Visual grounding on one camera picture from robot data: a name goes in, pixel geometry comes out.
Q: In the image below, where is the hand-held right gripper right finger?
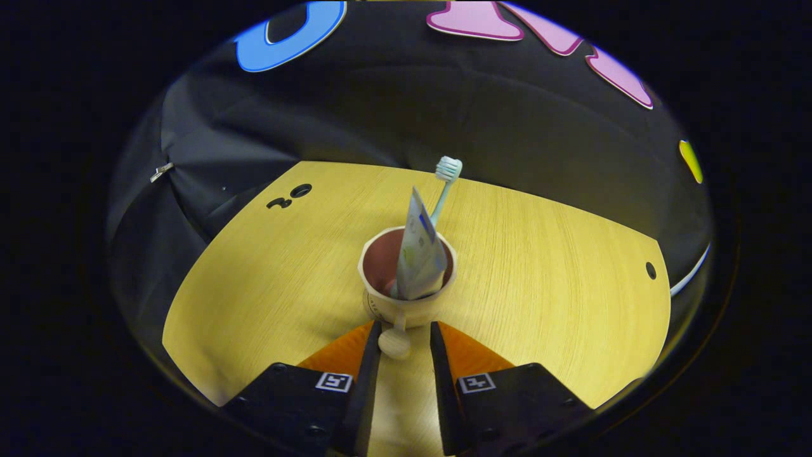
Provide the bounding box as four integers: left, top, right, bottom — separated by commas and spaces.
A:
429, 321, 595, 457

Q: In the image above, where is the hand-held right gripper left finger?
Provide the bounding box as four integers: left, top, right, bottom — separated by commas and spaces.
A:
221, 319, 384, 456

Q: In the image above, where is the beige cup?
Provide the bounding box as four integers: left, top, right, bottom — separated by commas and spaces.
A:
358, 226, 458, 361

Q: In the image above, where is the white toothpaste tube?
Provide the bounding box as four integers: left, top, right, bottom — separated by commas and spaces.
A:
390, 186, 448, 301

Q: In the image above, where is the light blue toothbrush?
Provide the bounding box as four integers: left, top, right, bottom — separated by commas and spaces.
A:
429, 156, 464, 230

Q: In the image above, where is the black backdrop cloth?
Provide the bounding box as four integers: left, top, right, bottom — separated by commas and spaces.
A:
108, 0, 714, 299

